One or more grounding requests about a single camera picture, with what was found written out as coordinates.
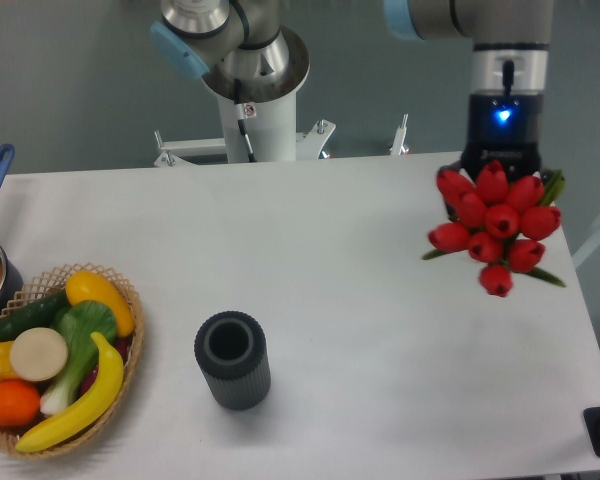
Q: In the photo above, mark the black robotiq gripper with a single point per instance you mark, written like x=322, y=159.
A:
x=506, y=129

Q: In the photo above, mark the green cucumber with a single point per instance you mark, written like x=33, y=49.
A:
x=39, y=313

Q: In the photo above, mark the red tulip bouquet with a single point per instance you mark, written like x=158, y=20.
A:
x=499, y=222

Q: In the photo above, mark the beige round disc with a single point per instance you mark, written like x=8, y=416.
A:
x=38, y=354

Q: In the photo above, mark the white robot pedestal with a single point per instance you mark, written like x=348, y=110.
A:
x=256, y=92

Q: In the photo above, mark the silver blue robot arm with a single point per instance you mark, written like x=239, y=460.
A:
x=510, y=38

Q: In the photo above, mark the dark grey ribbed vase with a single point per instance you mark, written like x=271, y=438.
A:
x=231, y=351

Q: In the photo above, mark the orange fruit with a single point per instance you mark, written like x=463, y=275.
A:
x=19, y=403

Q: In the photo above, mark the green bok choy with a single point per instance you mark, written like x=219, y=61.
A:
x=75, y=324

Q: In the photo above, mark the dark red fruit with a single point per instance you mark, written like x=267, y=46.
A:
x=121, y=345

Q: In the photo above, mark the yellow banana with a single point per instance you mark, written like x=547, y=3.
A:
x=86, y=410

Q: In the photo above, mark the woven wicker basket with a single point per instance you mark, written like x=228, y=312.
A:
x=45, y=284

